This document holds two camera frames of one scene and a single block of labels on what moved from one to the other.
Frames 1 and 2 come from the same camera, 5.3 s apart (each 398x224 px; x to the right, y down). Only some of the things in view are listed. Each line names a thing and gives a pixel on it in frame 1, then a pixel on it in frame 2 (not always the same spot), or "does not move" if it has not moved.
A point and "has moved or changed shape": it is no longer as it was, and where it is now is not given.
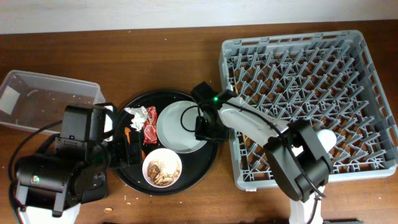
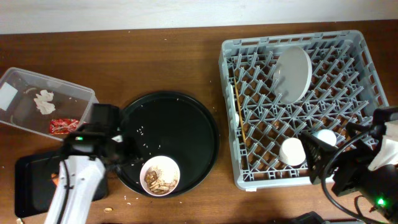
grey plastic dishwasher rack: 328,79 does not move
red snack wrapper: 150,128 -> 63,126
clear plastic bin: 35,101 does not move
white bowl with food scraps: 161,168 has moved or changed shape
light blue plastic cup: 327,138 does not move
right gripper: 200,130 -> 356,158
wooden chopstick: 244,135 does not move
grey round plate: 176,127 -> 291,74
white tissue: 140,114 -> 43,102
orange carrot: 127,130 has moved or changed shape
